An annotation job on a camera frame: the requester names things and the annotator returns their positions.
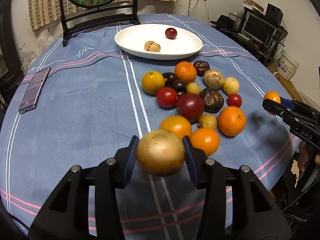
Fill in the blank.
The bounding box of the small orange fruit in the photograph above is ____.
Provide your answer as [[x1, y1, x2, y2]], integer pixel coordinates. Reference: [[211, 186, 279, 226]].
[[264, 91, 281, 103]]

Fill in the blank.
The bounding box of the small red tomato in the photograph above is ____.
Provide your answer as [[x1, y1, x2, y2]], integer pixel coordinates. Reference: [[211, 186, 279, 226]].
[[227, 94, 242, 108]]

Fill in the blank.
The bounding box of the large orange mandarin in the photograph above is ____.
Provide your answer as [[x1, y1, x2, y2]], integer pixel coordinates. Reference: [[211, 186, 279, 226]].
[[217, 106, 246, 137]]

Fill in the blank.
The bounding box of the pale yellow small fruit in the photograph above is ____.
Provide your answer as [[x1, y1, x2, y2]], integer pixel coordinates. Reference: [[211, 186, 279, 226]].
[[222, 77, 240, 95]]

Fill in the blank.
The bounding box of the large dark mangosteen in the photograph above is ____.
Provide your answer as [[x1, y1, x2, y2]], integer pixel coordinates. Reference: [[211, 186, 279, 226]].
[[200, 88, 225, 113]]

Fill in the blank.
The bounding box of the tan brown round fruit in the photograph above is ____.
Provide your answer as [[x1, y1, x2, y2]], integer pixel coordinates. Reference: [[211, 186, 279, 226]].
[[203, 69, 225, 89]]

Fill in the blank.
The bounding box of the small yellow longan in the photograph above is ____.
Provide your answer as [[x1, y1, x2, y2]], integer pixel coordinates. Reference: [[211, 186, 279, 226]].
[[198, 114, 217, 129]]

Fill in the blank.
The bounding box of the orange persimmon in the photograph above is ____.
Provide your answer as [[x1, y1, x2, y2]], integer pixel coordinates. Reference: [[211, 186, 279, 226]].
[[160, 115, 192, 140], [190, 127, 220, 156]]

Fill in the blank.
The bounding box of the large red plum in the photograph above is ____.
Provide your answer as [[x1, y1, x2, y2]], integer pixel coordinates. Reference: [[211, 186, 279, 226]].
[[176, 93, 205, 123]]

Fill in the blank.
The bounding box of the small yellow-green fruit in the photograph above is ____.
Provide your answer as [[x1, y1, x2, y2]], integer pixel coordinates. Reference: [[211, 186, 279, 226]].
[[186, 82, 201, 95]]

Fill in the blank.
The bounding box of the dark purple plum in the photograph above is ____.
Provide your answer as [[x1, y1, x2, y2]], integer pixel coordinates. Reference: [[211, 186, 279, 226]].
[[162, 72, 178, 87], [171, 80, 187, 93]]

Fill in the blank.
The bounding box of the large tan round fruit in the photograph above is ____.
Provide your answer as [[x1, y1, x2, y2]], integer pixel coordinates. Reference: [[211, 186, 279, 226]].
[[136, 129, 185, 177]]

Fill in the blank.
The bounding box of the yellow orange citrus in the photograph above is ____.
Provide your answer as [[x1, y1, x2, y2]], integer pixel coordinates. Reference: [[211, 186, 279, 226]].
[[142, 70, 165, 95]]

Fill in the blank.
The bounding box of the dark red plum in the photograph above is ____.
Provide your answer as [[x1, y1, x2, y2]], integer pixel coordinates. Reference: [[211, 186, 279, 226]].
[[165, 28, 177, 40]]

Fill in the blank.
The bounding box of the cracked tan walnut fruit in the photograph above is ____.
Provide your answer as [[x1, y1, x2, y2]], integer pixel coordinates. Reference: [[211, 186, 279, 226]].
[[144, 41, 161, 53]]

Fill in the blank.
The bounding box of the person's right hand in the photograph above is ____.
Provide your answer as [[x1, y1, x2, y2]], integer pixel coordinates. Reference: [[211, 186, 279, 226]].
[[297, 141, 312, 172]]

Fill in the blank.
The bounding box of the white plastic bucket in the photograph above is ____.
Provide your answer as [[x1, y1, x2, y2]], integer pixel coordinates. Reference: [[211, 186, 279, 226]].
[[276, 51, 300, 80]]

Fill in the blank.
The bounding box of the computer monitor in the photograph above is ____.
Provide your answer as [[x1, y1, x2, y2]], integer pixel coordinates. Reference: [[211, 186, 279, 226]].
[[243, 14, 276, 45]]

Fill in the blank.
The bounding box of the black speaker box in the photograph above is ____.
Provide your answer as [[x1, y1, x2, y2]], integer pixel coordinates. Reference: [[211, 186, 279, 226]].
[[265, 3, 283, 25]]

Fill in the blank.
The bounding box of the blue striped tablecloth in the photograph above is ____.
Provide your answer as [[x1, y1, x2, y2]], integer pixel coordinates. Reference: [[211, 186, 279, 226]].
[[1, 14, 299, 239]]

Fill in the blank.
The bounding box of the purple smartphone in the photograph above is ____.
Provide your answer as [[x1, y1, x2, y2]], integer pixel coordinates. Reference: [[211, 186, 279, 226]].
[[18, 67, 50, 114]]

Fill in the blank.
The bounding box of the white oval plate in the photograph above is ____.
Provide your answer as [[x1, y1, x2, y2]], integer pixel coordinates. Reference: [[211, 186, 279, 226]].
[[114, 24, 203, 60]]

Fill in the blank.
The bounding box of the round goldfish screen ornament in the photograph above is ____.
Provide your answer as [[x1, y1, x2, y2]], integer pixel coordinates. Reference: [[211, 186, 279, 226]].
[[59, 0, 140, 47]]

